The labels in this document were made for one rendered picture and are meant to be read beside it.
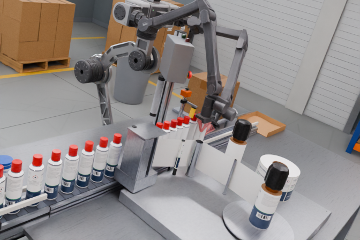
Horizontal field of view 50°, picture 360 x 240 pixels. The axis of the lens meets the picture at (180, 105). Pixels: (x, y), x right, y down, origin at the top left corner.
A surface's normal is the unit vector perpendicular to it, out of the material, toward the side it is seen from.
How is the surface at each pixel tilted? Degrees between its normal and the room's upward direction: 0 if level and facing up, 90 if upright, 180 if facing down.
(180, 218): 0
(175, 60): 90
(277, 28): 90
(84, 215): 0
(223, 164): 90
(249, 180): 90
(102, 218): 0
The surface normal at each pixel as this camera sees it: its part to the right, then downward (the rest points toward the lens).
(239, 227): 0.24, -0.90
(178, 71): 0.25, 0.41
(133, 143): -0.63, 0.14
